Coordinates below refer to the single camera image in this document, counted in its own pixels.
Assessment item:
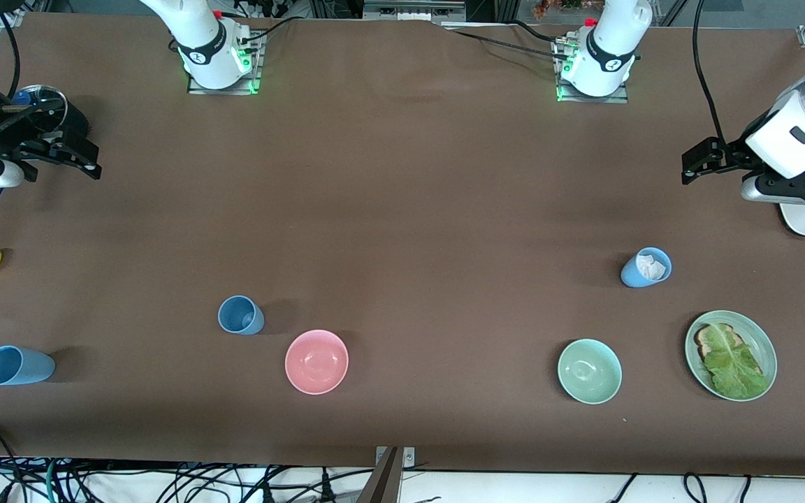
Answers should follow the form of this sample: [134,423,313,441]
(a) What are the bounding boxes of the dark blue saucepan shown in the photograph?
[0,85,90,207]

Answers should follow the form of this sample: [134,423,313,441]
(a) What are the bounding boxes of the blue cup holding tissue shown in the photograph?
[620,247,673,289]

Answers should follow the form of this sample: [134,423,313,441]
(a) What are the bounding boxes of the crumpled white tissue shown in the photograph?
[637,253,667,282]

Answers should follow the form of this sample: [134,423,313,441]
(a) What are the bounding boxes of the glass saucepan lid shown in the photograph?
[15,85,68,133]

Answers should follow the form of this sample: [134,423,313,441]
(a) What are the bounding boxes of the pale green plate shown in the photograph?
[685,310,778,402]

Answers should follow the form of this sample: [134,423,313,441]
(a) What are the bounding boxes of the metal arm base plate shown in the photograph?
[187,29,263,96]
[553,38,629,104]

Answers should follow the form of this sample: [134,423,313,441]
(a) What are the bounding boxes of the silver aluminium frame rail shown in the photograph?
[363,0,467,22]

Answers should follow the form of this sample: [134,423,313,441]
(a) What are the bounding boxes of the toasted bread slice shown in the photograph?
[695,323,763,378]

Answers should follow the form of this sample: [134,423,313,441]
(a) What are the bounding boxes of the pink bowl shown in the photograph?
[284,329,349,395]

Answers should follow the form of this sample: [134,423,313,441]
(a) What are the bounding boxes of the orange artificial flowers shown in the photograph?
[534,0,588,19]

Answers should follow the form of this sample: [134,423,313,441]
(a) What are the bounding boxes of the silver metal mounting plate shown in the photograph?
[376,446,416,467]

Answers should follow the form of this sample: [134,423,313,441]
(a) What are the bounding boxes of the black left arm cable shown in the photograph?
[692,0,727,146]

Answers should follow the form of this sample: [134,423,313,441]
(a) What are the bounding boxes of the dark camera stand pole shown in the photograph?
[356,447,403,503]

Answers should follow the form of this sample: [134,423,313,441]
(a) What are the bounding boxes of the green lettuce leaf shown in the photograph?
[702,323,771,400]

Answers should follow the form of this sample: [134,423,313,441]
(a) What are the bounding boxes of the blue cup lying sideways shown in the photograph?
[0,345,56,386]

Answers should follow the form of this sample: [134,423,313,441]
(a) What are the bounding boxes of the black base power cable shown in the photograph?
[441,20,571,64]
[238,15,302,47]

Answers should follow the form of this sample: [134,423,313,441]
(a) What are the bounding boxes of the pale green bowl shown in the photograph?
[557,338,623,405]

